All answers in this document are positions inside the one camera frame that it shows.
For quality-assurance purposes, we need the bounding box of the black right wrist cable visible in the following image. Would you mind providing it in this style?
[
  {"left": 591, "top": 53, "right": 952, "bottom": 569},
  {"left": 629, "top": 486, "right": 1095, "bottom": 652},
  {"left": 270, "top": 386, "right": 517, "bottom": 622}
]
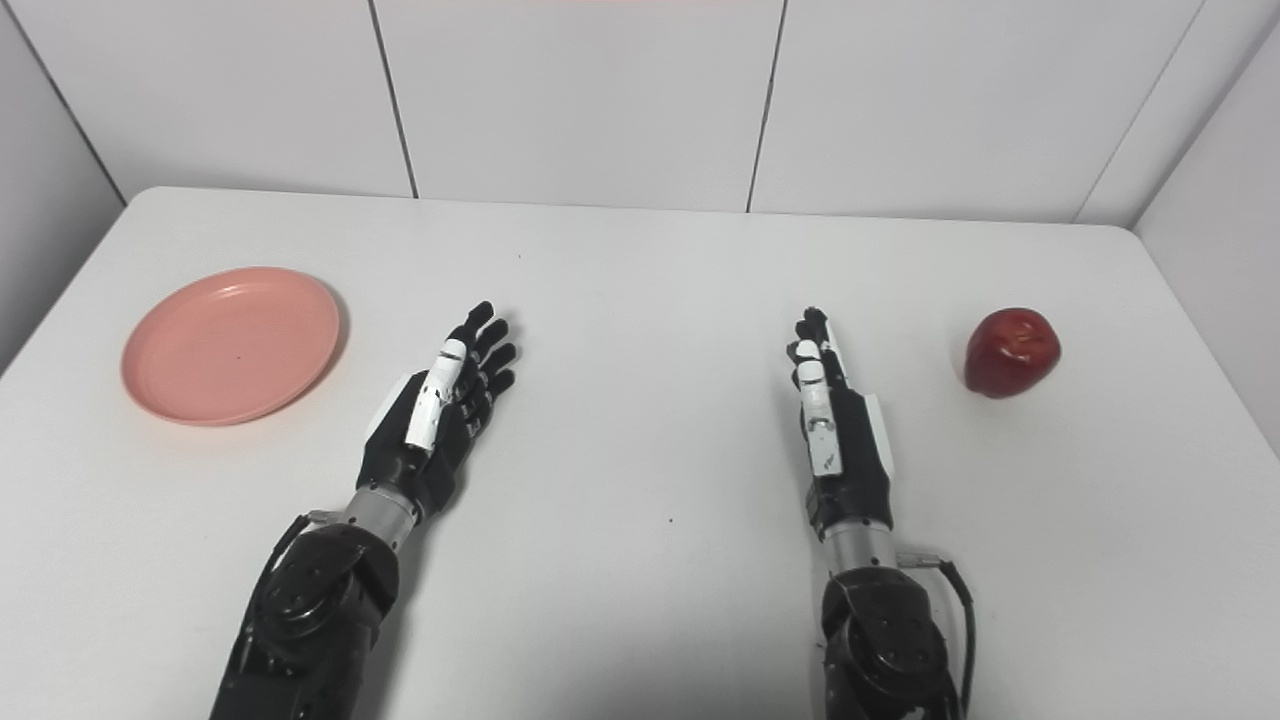
[{"left": 897, "top": 548, "right": 977, "bottom": 720}]

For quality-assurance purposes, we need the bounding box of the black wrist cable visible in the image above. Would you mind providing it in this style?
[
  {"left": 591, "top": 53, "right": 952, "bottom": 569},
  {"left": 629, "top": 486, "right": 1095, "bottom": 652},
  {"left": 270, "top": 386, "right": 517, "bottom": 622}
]
[
  {"left": 262, "top": 510, "right": 336, "bottom": 601},
  {"left": 897, "top": 548, "right": 977, "bottom": 720}
]

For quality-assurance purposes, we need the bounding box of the pink round plate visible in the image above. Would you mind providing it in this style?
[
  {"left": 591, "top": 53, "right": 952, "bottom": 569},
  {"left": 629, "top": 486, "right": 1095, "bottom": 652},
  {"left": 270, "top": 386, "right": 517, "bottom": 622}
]
[{"left": 121, "top": 266, "right": 342, "bottom": 428}]

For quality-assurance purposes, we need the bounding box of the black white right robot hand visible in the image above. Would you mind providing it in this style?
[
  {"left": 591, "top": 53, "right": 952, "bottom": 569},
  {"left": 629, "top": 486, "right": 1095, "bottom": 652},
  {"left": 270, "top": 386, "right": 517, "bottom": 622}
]
[{"left": 787, "top": 306, "right": 894, "bottom": 541}]

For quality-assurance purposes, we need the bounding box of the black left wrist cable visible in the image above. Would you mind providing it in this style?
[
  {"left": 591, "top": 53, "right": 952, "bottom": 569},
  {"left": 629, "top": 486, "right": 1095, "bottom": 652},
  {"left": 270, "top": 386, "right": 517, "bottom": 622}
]
[{"left": 262, "top": 510, "right": 336, "bottom": 601}]

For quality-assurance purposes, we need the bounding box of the red apple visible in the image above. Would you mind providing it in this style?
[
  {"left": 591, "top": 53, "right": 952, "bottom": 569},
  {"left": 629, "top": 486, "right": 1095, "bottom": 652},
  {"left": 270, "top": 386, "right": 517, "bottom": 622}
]
[{"left": 964, "top": 307, "right": 1062, "bottom": 400}]

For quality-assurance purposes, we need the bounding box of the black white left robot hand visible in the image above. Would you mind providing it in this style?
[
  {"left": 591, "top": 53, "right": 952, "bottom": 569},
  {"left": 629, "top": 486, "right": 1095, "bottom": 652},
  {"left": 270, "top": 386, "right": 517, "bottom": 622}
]
[{"left": 357, "top": 300, "right": 518, "bottom": 516}]

